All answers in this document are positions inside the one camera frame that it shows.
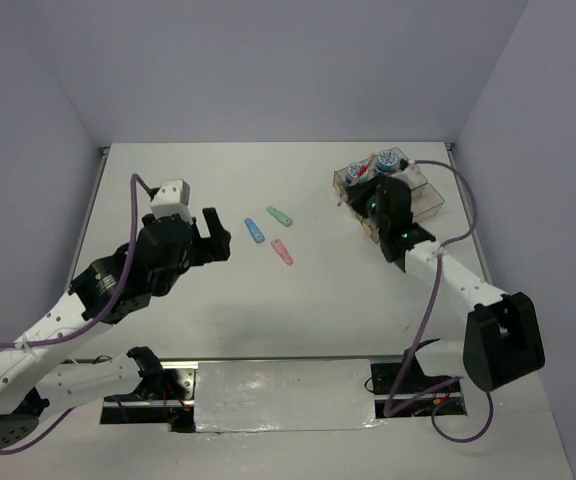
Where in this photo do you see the blue round jar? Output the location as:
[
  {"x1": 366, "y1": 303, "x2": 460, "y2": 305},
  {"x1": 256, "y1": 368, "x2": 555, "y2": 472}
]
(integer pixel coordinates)
[
  {"x1": 374, "y1": 150, "x2": 401, "y2": 175},
  {"x1": 346, "y1": 162, "x2": 369, "y2": 186}
]

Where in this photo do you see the red pen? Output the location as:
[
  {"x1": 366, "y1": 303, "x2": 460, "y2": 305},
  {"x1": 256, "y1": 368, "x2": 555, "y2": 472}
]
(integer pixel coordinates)
[{"x1": 334, "y1": 153, "x2": 376, "y2": 206}]

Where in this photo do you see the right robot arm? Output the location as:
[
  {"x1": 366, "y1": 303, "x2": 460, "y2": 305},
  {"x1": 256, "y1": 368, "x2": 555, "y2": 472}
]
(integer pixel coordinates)
[{"x1": 338, "y1": 177, "x2": 546, "y2": 392}]

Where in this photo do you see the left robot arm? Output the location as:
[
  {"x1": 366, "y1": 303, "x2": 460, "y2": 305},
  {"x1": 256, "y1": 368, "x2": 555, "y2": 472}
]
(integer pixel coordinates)
[{"x1": 0, "y1": 208, "x2": 231, "y2": 455}]

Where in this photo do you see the blue correction tape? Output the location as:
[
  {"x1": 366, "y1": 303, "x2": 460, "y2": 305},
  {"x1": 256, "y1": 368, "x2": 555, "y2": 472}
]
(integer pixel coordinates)
[{"x1": 244, "y1": 217, "x2": 265, "y2": 244}]

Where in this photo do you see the back transparent brown tray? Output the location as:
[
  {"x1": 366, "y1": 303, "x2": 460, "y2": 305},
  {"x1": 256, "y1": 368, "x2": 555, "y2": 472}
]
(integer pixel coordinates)
[{"x1": 333, "y1": 147, "x2": 409, "y2": 194}]

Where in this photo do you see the pink correction tape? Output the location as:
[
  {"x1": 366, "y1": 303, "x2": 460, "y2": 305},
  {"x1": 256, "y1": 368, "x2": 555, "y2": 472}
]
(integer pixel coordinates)
[{"x1": 271, "y1": 239, "x2": 294, "y2": 266}]

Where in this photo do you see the green correction tape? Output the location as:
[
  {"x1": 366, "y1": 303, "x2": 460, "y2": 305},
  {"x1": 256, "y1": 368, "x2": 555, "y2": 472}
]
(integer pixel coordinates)
[{"x1": 266, "y1": 206, "x2": 293, "y2": 227}]

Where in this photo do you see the silver taped plate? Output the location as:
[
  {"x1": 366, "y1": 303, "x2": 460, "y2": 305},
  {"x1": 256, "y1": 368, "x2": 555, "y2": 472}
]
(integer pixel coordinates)
[{"x1": 194, "y1": 359, "x2": 378, "y2": 433}]

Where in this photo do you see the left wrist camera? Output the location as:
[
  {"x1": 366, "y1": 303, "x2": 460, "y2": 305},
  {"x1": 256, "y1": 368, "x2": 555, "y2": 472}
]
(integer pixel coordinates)
[{"x1": 150, "y1": 179, "x2": 192, "y2": 223}]

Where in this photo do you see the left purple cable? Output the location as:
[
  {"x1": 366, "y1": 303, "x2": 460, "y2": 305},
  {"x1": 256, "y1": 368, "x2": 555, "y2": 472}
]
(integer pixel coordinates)
[{"x1": 0, "y1": 173, "x2": 162, "y2": 456}]

